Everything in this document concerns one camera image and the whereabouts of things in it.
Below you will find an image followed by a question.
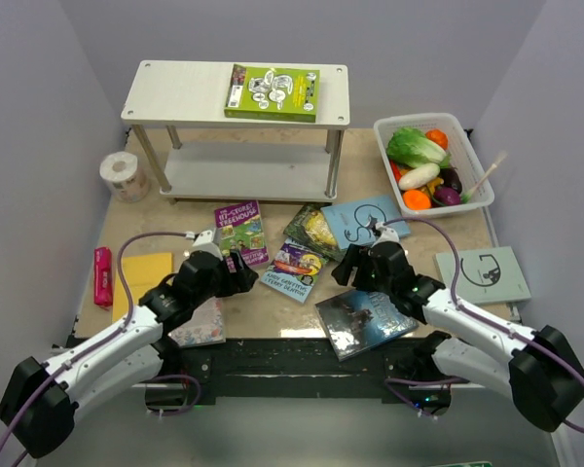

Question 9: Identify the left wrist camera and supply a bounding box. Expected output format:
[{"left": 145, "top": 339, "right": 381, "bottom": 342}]
[{"left": 191, "top": 228, "right": 223, "bottom": 260}]

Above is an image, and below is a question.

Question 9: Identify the yellow pepper toy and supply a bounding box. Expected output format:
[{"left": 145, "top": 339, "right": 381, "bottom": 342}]
[{"left": 420, "top": 177, "right": 444, "bottom": 198}]

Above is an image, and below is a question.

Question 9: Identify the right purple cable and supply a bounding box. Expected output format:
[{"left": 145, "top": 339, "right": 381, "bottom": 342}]
[{"left": 382, "top": 216, "right": 584, "bottom": 434}]

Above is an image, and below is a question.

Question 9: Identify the floral pastel notebook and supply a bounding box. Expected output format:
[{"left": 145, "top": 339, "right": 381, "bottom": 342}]
[{"left": 168, "top": 298, "right": 226, "bottom": 348}]

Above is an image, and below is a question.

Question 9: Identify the purple eggplant toy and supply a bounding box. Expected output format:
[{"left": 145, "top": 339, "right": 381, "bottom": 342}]
[{"left": 439, "top": 167, "right": 462, "bottom": 194}]

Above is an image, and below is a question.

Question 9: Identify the red pepper toy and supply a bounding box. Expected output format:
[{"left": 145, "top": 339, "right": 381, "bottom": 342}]
[{"left": 389, "top": 161, "right": 402, "bottom": 182}]

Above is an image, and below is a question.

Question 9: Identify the orange carrot toy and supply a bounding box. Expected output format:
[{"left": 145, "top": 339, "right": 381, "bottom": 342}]
[{"left": 402, "top": 190, "right": 432, "bottom": 211}]

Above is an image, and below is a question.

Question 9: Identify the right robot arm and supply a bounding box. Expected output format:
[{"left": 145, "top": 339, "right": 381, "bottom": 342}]
[{"left": 332, "top": 241, "right": 584, "bottom": 432}]

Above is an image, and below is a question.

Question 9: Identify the dark glossy hardcover book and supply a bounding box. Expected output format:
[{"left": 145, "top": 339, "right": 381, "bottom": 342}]
[{"left": 315, "top": 290, "right": 419, "bottom": 361}]

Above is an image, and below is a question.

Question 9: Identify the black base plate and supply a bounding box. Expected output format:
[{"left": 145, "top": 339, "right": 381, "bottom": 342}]
[{"left": 144, "top": 338, "right": 451, "bottom": 410}]

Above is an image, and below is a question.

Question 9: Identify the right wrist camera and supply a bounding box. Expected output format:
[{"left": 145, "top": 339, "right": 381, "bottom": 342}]
[{"left": 372, "top": 222, "right": 400, "bottom": 247}]

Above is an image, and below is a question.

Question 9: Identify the white radish toy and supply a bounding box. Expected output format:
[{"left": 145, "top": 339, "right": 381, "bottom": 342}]
[{"left": 398, "top": 162, "right": 440, "bottom": 191}]

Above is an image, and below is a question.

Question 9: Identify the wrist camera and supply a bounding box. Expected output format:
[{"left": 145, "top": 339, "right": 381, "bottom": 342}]
[
  {"left": 191, "top": 228, "right": 223, "bottom": 260},
  {"left": 372, "top": 222, "right": 400, "bottom": 247}
]

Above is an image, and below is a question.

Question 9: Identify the orange pumpkin toy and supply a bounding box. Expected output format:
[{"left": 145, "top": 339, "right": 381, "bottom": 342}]
[{"left": 425, "top": 128, "right": 449, "bottom": 151}]

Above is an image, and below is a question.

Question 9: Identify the purple Treehouse paperback book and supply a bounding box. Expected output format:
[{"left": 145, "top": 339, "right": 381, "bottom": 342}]
[{"left": 214, "top": 200, "right": 270, "bottom": 271}]

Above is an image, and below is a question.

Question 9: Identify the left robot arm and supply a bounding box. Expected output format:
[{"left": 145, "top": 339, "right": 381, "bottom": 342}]
[{"left": 0, "top": 248, "right": 258, "bottom": 459}]

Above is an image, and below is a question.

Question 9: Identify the grey-green cat book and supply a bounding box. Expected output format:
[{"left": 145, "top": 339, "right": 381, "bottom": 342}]
[{"left": 434, "top": 246, "right": 531, "bottom": 305}]

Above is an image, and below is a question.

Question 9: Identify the green cartoon paperback book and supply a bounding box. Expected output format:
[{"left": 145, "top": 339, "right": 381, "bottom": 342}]
[{"left": 224, "top": 64, "right": 320, "bottom": 124}]

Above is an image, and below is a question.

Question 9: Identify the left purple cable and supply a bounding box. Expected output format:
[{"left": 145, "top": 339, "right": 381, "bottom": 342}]
[{"left": 0, "top": 231, "right": 199, "bottom": 467}]

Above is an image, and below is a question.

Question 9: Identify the light blue cat book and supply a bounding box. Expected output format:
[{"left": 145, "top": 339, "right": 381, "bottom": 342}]
[{"left": 321, "top": 195, "right": 401, "bottom": 250}]

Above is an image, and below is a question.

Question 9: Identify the purple onion toy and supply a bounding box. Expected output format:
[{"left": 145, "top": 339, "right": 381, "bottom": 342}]
[{"left": 433, "top": 186, "right": 461, "bottom": 206}]

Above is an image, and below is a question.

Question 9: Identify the toilet paper roll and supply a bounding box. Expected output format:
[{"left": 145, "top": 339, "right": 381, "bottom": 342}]
[{"left": 99, "top": 152, "right": 150, "bottom": 203}]

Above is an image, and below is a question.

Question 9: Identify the dark green illustrated book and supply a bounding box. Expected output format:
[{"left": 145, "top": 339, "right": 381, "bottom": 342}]
[{"left": 283, "top": 203, "right": 346, "bottom": 263}]

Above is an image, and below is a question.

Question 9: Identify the yellow book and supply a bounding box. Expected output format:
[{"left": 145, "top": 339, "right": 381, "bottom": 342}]
[{"left": 111, "top": 252, "right": 173, "bottom": 322}]

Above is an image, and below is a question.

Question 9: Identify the green lettuce toy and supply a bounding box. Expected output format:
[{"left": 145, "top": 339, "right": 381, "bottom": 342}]
[{"left": 385, "top": 126, "right": 451, "bottom": 168}]

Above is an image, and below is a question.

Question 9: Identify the green onion toy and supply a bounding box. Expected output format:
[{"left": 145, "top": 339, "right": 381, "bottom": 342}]
[{"left": 460, "top": 151, "right": 508, "bottom": 203}]

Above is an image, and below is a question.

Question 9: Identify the purple cable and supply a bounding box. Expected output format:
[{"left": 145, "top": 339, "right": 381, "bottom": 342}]
[
  {"left": 0, "top": 231, "right": 199, "bottom": 467},
  {"left": 382, "top": 216, "right": 584, "bottom": 434}
]

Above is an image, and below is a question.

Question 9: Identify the blue Treehouse paperback book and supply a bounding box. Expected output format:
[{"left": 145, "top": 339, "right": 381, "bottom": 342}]
[{"left": 261, "top": 238, "right": 328, "bottom": 304}]

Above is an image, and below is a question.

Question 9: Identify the white plastic basket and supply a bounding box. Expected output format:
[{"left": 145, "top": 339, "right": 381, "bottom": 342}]
[{"left": 374, "top": 113, "right": 494, "bottom": 217}]

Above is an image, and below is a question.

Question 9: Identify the white two-tier shelf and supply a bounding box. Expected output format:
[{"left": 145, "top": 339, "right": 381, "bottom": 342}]
[{"left": 121, "top": 59, "right": 350, "bottom": 202}]

